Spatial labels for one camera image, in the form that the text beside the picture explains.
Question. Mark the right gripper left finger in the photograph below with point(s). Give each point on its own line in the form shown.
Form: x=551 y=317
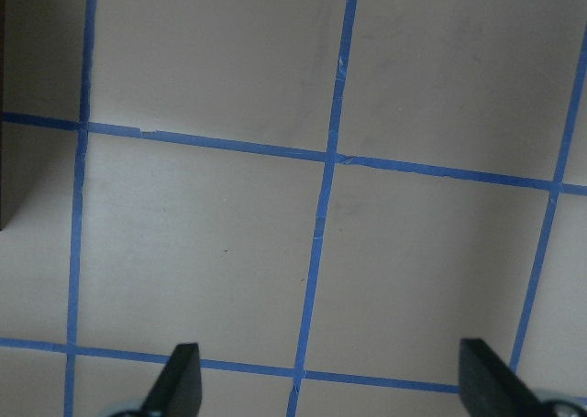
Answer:
x=178 y=389

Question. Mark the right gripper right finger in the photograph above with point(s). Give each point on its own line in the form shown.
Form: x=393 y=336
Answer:
x=487 y=387

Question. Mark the dark wooden drawer cabinet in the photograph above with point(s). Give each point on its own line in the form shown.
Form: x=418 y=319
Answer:
x=2 y=69

